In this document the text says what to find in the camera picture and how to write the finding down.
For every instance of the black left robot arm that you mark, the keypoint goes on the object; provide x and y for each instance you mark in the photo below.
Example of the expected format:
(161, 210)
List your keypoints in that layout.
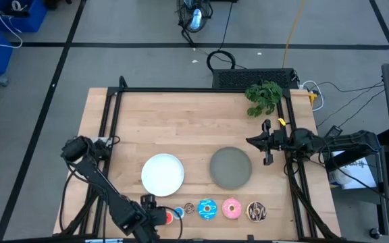
(96, 175)

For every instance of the large pink frosted donut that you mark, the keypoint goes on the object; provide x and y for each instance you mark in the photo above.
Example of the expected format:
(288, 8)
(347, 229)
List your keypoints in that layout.
(231, 212)

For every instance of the large chocolate frosted donut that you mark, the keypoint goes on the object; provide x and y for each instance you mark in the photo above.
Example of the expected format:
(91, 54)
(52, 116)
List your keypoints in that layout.
(256, 216)

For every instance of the small chocolate donut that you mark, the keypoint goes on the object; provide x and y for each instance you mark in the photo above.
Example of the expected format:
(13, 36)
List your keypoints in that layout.
(189, 208)

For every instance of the black floor fan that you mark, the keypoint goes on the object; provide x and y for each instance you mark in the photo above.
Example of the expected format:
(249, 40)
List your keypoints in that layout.
(194, 17)

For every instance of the black power adapter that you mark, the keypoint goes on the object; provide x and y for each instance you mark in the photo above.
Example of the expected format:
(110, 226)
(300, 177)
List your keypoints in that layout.
(334, 131)

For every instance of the white paper sheet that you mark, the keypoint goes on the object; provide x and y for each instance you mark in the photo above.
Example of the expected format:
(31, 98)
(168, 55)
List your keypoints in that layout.
(360, 172)

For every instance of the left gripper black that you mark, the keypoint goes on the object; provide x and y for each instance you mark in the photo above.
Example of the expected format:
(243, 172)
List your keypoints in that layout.
(154, 214)

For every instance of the white round plate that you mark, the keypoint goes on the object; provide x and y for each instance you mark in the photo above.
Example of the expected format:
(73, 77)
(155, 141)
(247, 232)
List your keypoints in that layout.
(162, 175)

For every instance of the green potted plant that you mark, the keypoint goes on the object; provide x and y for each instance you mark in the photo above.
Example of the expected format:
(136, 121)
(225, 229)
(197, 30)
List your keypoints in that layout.
(263, 96)

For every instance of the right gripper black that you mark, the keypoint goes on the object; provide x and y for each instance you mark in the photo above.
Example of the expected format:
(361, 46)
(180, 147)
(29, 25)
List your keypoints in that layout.
(279, 140)

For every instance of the black aluminium table frame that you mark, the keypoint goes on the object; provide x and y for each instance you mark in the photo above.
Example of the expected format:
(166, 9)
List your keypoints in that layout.
(181, 89)

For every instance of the yellow tape tag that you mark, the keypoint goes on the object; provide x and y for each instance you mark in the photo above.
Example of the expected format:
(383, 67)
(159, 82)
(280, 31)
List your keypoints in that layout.
(282, 121)

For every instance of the large blue frosted donut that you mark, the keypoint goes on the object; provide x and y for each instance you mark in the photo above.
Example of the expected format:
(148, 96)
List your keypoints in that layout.
(207, 213)

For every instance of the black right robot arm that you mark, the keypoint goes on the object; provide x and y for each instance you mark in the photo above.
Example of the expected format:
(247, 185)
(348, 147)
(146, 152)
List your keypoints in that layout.
(350, 140)

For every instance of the grey round plate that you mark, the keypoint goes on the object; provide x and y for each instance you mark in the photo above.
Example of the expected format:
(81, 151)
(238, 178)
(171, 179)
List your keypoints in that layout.
(230, 167)

